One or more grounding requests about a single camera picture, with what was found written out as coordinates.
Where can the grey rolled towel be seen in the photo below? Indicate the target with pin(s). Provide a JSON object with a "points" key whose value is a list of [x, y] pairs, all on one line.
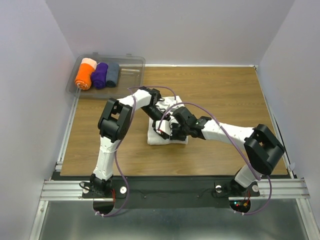
{"points": [[112, 75]]}

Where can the white towel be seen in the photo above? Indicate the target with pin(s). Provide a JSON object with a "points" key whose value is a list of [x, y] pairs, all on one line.
{"points": [[155, 139]]}

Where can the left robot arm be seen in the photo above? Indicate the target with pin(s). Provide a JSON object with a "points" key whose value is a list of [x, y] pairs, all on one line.
{"points": [[113, 125]]}

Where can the clear plastic bin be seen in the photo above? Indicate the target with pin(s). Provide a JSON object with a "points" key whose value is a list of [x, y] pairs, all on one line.
{"points": [[131, 74]]}

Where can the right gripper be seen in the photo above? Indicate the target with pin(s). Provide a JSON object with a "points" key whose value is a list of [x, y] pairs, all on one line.
{"points": [[173, 137]]}

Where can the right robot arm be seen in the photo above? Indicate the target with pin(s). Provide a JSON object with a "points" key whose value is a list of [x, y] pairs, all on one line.
{"points": [[258, 146]]}

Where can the orange rolled towel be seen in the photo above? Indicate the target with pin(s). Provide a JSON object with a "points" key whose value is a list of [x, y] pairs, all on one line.
{"points": [[83, 77]]}

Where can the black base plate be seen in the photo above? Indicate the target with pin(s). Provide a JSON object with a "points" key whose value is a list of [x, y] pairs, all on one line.
{"points": [[172, 192]]}

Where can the purple rolled towel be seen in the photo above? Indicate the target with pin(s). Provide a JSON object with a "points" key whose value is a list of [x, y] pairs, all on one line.
{"points": [[98, 77]]}

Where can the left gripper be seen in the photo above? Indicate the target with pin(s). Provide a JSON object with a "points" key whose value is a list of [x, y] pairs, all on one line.
{"points": [[167, 117]]}

